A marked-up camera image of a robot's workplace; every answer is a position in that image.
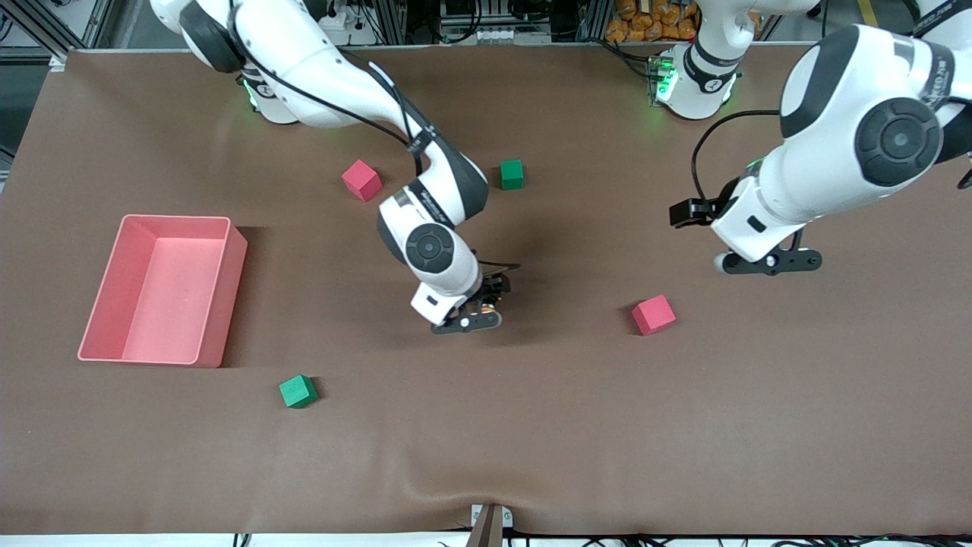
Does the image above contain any white connector strip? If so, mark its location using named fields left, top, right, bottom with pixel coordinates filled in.
left=476, top=27, right=552, bottom=45

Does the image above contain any pink foam cube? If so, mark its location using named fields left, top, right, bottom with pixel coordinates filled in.
left=341, top=160, right=383, bottom=203
left=631, top=295, right=677, bottom=337

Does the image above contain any white power strip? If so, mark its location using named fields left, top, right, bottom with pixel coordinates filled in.
left=319, top=4, right=380, bottom=46

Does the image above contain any brown table cover mat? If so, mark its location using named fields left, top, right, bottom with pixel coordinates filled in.
left=0, top=42, right=972, bottom=537

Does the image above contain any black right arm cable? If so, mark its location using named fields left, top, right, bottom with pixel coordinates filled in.
left=226, top=0, right=426, bottom=153

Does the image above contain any aluminium frame profile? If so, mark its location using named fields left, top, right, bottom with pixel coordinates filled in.
left=581, top=0, right=608, bottom=43
left=11, top=0, right=69, bottom=62
left=372, top=0, right=407, bottom=45

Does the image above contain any pink plastic bin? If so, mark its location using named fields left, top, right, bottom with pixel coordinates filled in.
left=77, top=214, right=248, bottom=368

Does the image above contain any orange packaged goods pile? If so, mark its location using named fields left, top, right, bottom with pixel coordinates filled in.
left=605, top=0, right=699, bottom=43

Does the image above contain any grey metal mount bracket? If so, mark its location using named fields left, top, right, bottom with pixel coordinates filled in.
left=466, top=503, right=514, bottom=547

